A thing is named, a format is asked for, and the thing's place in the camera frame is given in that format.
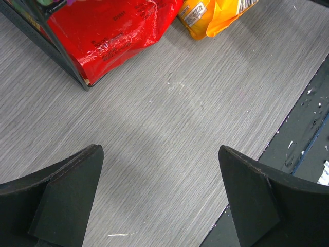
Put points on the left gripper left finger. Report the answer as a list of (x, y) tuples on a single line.
[(51, 207)]

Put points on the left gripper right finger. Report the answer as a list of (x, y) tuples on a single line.
[(270, 207)]

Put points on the red fruit candy bag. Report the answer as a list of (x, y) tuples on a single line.
[(102, 35)]

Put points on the orange candy bag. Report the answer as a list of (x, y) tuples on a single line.
[(206, 18)]

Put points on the black wooden two-tier shelf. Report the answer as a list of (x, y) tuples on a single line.
[(31, 18)]

